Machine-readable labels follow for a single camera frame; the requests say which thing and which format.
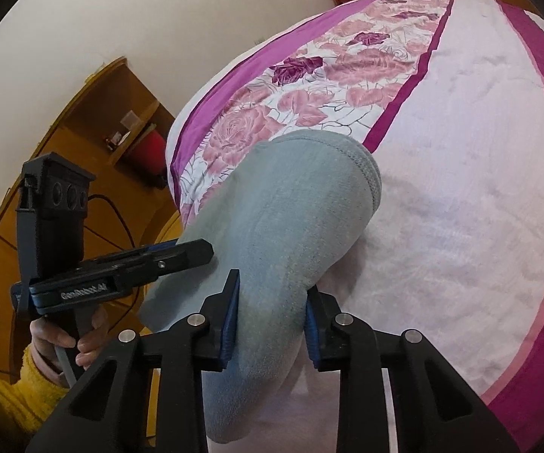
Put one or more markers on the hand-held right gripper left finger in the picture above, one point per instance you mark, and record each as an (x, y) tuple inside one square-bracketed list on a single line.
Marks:
[(228, 335)]

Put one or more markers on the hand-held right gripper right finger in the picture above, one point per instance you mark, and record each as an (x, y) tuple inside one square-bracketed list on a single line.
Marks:
[(312, 339)]

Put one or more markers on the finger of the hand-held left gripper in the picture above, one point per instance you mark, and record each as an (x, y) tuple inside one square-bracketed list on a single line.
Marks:
[(187, 255)]

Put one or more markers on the grey-green towel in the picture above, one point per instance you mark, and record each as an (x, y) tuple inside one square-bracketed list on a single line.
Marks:
[(276, 226)]

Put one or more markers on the person's left forearm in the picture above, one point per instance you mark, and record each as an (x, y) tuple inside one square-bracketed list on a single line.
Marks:
[(3, 401)]

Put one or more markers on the person's left hand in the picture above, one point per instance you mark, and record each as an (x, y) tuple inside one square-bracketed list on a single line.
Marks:
[(45, 339)]

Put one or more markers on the red container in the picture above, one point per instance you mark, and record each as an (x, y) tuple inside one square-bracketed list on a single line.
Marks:
[(151, 148)]

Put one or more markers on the wooden nightstand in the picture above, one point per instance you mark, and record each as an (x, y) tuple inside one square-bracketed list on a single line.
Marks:
[(78, 118)]

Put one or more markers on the floral purple bed blanket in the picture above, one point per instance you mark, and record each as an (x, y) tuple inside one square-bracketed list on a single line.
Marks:
[(465, 174)]

